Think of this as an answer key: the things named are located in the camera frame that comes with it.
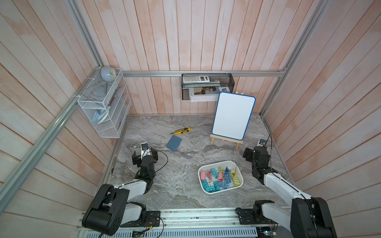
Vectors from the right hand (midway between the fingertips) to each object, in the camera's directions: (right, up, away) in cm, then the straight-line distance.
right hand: (254, 149), depth 89 cm
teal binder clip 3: (-25, -19, -8) cm, 32 cm away
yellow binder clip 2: (-21, -12, -2) cm, 25 cm away
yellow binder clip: (-14, -18, -7) cm, 24 cm away
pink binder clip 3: (-22, -15, -5) cm, 28 cm away
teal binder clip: (-25, -13, -4) cm, 29 cm away
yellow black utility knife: (-46, +11, +19) cm, 51 cm away
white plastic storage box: (-15, -10, -1) cm, 18 cm away
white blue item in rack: (-91, +20, -8) cm, 93 cm away
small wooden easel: (-15, +5, +7) cm, 18 cm away
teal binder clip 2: (-31, -20, -7) cm, 38 cm away
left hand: (-68, -1, -1) cm, 68 cm away
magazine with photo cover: (-28, +35, +4) cm, 45 cm away
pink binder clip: (-33, -15, -4) cm, 36 cm away
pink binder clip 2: (-29, -14, -6) cm, 33 cm away
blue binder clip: (-18, -15, -5) cm, 24 cm away
